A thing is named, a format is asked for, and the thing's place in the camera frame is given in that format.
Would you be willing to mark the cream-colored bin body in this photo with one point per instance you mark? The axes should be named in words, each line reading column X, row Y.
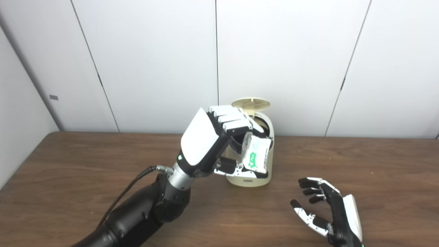
column 252, row 181

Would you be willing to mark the small grey wall plate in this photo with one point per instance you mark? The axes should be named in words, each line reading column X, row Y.
column 54, row 97

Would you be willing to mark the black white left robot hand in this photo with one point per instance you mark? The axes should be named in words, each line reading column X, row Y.
column 200, row 140

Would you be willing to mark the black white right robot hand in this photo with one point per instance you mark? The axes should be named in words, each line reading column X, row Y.
column 339, row 212

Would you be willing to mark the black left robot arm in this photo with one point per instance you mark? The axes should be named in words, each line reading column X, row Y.
column 144, row 212

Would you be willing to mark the cream round bin lid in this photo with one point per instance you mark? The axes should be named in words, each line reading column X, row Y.
column 252, row 104

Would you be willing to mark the green white milk carton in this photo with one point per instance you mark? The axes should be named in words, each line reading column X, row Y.
column 257, row 154

